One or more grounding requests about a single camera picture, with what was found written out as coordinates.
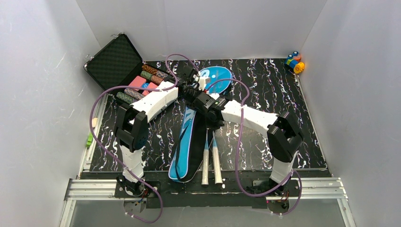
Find blue racket bag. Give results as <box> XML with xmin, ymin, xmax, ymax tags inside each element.
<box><xmin>168</xmin><ymin>66</ymin><xmax>233</xmax><ymax>183</ymax></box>

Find pink card box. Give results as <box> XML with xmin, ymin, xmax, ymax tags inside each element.
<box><xmin>129</xmin><ymin>76</ymin><xmax>147</xmax><ymax>91</ymax></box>

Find black base beam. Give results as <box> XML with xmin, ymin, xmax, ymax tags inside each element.
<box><xmin>78</xmin><ymin>169</ymin><xmax>314</xmax><ymax>210</ymax></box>

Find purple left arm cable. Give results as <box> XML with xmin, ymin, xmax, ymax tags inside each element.
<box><xmin>89</xmin><ymin>53</ymin><xmax>201</xmax><ymax>224</ymax></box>

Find poker chip roll brown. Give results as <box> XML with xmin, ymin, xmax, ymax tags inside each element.
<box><xmin>141</xmin><ymin>64</ymin><xmax>168</xmax><ymax>79</ymax></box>

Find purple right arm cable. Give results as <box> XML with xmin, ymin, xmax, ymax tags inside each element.
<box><xmin>205</xmin><ymin>78</ymin><xmax>303</xmax><ymax>217</ymax></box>

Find poker chip roll purple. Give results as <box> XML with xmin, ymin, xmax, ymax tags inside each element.
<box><xmin>124</xmin><ymin>88</ymin><xmax>145</xmax><ymax>100</ymax></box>

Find green clip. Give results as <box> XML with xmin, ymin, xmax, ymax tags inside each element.
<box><xmin>86</xmin><ymin>132</ymin><xmax>93</xmax><ymax>148</ymax></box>

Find poker chip roll green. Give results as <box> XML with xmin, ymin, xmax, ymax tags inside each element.
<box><xmin>140</xmin><ymin>71</ymin><xmax>164</xmax><ymax>85</ymax></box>

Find black aluminium case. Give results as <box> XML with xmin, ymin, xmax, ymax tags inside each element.
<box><xmin>83</xmin><ymin>32</ymin><xmax>171</xmax><ymax>104</ymax></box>

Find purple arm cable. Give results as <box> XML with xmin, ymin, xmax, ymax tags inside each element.
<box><xmin>89</xmin><ymin>53</ymin><xmax>201</xmax><ymax>224</ymax></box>
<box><xmin>205</xmin><ymin>78</ymin><xmax>303</xmax><ymax>217</ymax></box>

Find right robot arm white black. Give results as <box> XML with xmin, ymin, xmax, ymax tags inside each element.
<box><xmin>189</xmin><ymin>92</ymin><xmax>304</xmax><ymax>188</ymax></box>

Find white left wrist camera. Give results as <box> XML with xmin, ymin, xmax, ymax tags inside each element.
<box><xmin>198</xmin><ymin>77</ymin><xmax>211</xmax><ymax>90</ymax></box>

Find blue badminton racket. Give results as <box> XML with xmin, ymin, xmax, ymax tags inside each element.
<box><xmin>201</xmin><ymin>131</ymin><xmax>209</xmax><ymax>187</ymax></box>
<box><xmin>212</xmin><ymin>135</ymin><xmax>223</xmax><ymax>185</ymax></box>

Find poker chip roll front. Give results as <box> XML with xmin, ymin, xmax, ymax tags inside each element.
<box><xmin>116</xmin><ymin>92</ymin><xmax>137</xmax><ymax>105</ymax></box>

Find red card box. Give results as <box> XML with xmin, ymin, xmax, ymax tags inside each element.
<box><xmin>141</xmin><ymin>82</ymin><xmax>158</xmax><ymax>96</ymax></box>

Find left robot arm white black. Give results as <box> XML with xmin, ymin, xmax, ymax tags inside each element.
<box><xmin>114</xmin><ymin>69</ymin><xmax>210</xmax><ymax>193</ymax></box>

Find wooden block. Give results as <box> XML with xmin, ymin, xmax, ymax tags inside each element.
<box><xmin>91</xmin><ymin>117</ymin><xmax>98</xmax><ymax>128</ymax></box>

